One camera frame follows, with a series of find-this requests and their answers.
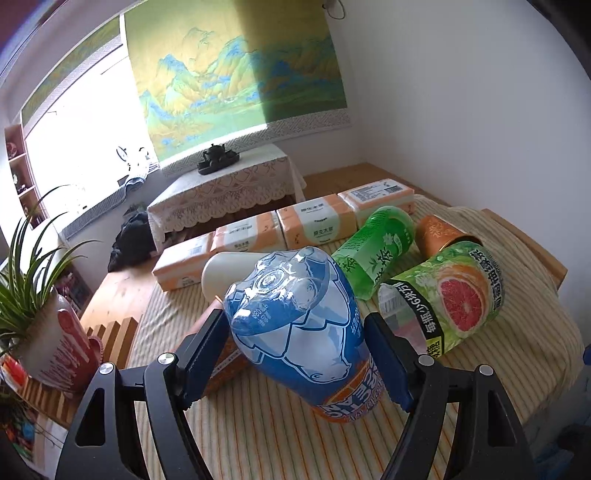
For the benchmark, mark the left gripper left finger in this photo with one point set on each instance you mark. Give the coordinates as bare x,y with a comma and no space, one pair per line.
103,439

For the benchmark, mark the lace covered low table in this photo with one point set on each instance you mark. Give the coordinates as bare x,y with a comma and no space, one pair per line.
261,175

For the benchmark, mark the black teapot set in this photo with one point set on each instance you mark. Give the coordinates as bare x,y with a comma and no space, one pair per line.
216,158

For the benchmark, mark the tissue pack far right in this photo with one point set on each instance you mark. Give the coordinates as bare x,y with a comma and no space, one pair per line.
365,200

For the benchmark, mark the white radiator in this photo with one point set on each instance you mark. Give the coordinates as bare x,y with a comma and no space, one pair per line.
111,202

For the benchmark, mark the landscape painting curtain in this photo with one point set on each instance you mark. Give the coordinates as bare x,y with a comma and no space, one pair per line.
238,73

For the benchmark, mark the white wall shelf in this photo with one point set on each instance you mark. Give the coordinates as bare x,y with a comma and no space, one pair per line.
20,194

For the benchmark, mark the blue orange Arctic Ocean cup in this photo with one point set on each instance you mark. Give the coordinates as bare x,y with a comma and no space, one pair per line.
295,317

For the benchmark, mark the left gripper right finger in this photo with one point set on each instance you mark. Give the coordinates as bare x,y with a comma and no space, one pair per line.
489,441

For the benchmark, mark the tissue pack far left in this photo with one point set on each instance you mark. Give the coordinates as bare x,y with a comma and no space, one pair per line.
181,265

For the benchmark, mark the orange paper cup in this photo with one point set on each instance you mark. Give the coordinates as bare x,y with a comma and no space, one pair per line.
231,360

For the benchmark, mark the striped table cloth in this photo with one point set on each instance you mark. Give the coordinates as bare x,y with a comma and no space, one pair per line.
255,428

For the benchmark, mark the wooden slatted plant stand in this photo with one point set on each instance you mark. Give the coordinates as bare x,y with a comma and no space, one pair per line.
109,343

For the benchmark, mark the tissue pack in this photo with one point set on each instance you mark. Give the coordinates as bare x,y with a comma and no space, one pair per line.
317,222
181,265
260,233
365,200

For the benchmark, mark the small orange patterned cup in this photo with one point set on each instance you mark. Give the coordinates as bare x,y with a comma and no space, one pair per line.
434,234

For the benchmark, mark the red white flower pot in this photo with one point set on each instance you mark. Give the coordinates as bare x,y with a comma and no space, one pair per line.
55,350

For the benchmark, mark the green tea cup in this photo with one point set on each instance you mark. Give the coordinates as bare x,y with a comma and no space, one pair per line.
369,255

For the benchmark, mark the black bag on platform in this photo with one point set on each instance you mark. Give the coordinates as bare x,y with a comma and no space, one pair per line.
133,244

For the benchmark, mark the grapefruit label cup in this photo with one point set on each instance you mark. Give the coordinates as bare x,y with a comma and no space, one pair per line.
439,303

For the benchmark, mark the green spider plant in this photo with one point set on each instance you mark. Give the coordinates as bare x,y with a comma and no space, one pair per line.
28,279

